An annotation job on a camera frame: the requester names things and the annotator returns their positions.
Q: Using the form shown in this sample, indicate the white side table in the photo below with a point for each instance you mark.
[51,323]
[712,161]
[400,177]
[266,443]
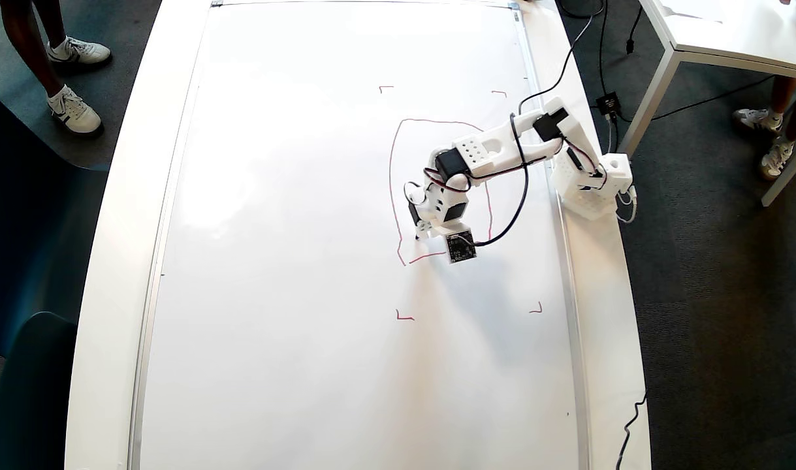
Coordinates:
[731,32]

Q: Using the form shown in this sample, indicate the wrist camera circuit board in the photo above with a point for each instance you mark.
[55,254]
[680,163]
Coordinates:
[461,248]

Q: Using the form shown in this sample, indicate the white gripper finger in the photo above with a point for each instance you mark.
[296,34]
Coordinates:
[424,230]

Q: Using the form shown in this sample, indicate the large white whiteboard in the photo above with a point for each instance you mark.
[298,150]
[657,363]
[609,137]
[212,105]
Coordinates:
[273,294]

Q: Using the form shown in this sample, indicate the white sneaker with dark stripes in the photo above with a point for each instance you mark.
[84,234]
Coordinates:
[81,52]
[78,114]

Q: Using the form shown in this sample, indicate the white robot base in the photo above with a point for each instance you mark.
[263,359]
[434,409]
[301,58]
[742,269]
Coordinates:
[590,192]

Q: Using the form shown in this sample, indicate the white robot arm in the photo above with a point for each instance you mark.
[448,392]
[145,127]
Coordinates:
[489,153]

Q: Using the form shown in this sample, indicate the black power adapter box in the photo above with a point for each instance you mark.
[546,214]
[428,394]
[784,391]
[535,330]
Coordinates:
[608,104]

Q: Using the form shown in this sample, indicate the white sneaker with grey patches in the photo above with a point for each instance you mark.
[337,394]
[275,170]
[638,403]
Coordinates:
[757,121]
[776,160]

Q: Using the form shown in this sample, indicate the dark blue chair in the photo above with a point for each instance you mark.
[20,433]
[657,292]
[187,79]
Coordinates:
[25,228]
[32,398]

